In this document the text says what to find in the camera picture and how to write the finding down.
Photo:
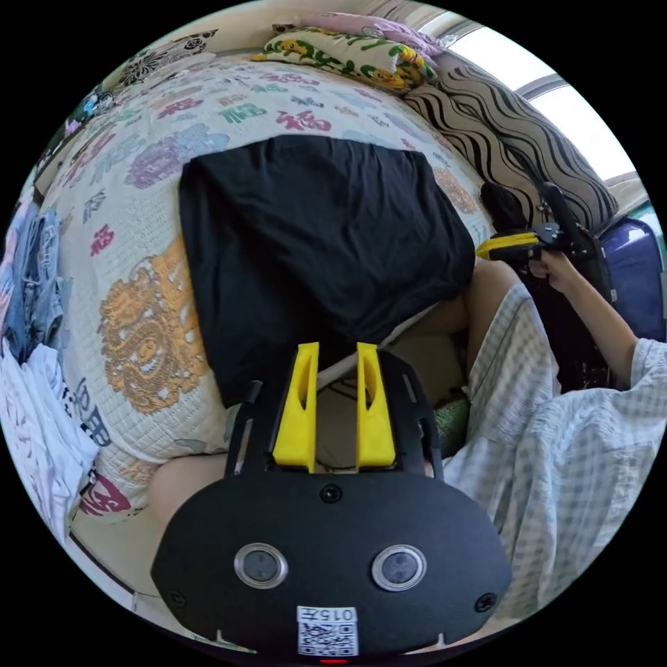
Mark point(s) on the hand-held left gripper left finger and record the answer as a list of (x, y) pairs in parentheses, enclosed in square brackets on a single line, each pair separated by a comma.
[(297, 417)]

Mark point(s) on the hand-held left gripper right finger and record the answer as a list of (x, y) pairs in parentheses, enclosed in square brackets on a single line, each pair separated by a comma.
[(372, 427)]

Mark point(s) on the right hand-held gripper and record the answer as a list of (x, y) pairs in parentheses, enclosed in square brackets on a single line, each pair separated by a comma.
[(565, 242)]

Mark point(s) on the black t-shirt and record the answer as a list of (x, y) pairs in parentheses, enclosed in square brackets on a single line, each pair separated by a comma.
[(323, 234)]

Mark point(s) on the person's right forearm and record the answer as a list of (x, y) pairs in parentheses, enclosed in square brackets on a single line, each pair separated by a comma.
[(599, 323)]

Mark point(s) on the person's right hand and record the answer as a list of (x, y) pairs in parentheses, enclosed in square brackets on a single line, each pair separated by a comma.
[(555, 271)]

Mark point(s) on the brown wavy striped cushion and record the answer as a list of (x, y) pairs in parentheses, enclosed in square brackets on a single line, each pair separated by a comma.
[(495, 130)]

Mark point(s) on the blue suitcase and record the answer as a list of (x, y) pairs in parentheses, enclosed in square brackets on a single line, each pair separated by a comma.
[(638, 271)]

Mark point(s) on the window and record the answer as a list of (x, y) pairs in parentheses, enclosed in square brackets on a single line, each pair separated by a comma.
[(521, 68)]

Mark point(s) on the person's body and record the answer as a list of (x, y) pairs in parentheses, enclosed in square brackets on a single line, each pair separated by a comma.
[(547, 469)]

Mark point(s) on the bed with printed quilt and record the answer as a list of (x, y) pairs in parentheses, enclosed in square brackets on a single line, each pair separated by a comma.
[(151, 208)]

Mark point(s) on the yellow green printed pillow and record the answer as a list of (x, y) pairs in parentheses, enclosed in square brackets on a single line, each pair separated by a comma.
[(333, 54)]

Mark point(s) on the pile of clothes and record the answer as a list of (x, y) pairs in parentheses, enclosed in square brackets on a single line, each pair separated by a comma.
[(36, 417)]

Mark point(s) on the pink pillow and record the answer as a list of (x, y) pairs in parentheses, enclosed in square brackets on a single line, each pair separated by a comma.
[(359, 23)]

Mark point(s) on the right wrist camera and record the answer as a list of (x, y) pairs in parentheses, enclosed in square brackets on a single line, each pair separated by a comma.
[(560, 206)]

